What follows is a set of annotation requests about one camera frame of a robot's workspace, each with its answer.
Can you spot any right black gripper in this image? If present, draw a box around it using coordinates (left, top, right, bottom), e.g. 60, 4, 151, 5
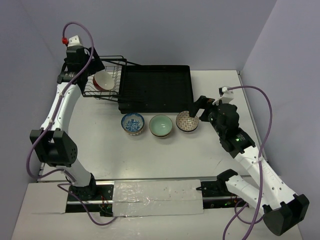
187, 95, 225, 137

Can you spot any brown patterned white bowl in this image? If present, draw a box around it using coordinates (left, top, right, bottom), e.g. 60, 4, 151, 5
175, 111, 199, 134

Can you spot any red bowl white inside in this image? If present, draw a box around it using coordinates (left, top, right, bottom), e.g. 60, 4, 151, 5
93, 71, 115, 92

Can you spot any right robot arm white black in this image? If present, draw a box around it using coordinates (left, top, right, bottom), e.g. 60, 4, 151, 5
189, 95, 310, 236

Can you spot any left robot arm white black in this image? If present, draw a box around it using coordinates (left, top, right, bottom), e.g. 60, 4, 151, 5
29, 45, 104, 201

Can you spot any celadon green bowl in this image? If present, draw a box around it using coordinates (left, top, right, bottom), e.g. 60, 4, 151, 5
149, 114, 173, 138

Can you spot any black plastic drain tray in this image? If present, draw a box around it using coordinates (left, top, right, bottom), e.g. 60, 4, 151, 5
117, 65, 194, 114

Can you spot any blue floral white bowl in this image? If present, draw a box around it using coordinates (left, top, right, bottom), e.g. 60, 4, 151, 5
121, 112, 145, 136

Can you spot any white taped cover sheet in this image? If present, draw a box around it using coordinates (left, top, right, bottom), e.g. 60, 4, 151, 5
112, 179, 204, 217

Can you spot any black wire dish rack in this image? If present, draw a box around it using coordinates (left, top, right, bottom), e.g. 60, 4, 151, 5
82, 55, 141, 103

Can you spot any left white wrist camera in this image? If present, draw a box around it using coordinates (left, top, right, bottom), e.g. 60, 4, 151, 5
61, 35, 84, 50

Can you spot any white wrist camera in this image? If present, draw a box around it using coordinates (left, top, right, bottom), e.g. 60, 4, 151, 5
61, 35, 84, 50
212, 86, 234, 106

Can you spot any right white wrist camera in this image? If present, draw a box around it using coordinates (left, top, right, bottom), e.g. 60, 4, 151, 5
212, 86, 234, 106

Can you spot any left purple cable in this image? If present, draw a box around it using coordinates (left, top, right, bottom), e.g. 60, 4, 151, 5
26, 21, 118, 226

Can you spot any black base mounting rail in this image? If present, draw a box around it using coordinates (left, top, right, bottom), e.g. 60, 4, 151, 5
65, 180, 245, 217

